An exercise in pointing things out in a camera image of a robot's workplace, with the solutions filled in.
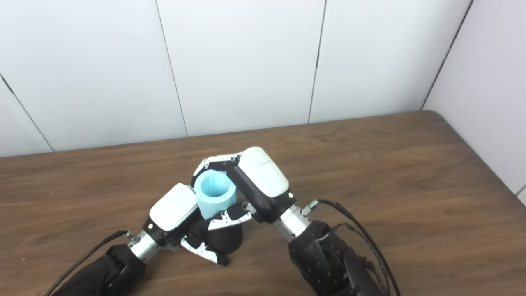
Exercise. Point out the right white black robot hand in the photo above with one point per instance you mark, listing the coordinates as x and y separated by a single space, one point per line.
263 172

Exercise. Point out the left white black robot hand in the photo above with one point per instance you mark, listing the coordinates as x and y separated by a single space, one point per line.
172 207

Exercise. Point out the black funnel-shaped nozzle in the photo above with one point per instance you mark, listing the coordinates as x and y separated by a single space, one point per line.
226 239

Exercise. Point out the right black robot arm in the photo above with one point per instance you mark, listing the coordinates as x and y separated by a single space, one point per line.
320 259

